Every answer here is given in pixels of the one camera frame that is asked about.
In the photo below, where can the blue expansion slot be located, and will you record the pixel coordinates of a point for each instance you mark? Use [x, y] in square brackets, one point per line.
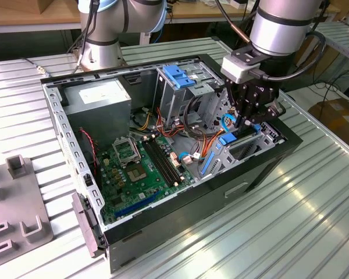
[138, 203]

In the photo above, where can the metal slat side table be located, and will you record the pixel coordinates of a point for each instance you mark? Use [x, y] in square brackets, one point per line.
[343, 37]

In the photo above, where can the wooden desk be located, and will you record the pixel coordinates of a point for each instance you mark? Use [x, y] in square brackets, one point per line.
[32, 19]

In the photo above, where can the blue plastic drive latch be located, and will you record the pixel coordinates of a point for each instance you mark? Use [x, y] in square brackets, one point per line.
[177, 77]

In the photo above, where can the CPU socket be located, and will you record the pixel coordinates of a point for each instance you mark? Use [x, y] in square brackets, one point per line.
[135, 174]

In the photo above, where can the grey power supply unit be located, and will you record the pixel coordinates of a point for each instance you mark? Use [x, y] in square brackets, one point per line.
[99, 116]

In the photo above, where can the hard disk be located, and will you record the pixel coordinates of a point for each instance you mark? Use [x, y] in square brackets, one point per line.
[228, 139]

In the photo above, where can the black RAM slot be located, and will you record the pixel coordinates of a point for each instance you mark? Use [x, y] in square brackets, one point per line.
[164, 161]
[157, 164]
[160, 163]
[167, 160]

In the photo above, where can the black open PC case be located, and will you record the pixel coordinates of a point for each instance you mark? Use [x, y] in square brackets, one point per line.
[192, 209]

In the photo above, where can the brown cardboard box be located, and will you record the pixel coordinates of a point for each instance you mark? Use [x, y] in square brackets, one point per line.
[337, 116]
[55, 5]

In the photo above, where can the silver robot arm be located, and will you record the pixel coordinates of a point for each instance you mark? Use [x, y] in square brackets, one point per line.
[279, 29]

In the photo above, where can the grey metal drive cage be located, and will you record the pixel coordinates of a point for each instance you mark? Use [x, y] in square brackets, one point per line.
[174, 104]

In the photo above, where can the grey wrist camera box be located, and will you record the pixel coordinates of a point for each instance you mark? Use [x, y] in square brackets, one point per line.
[235, 68]

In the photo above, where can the grey parts rack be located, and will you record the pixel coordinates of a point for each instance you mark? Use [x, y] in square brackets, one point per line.
[17, 200]

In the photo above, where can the green motherboard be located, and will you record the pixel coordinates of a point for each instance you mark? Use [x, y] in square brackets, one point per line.
[151, 186]

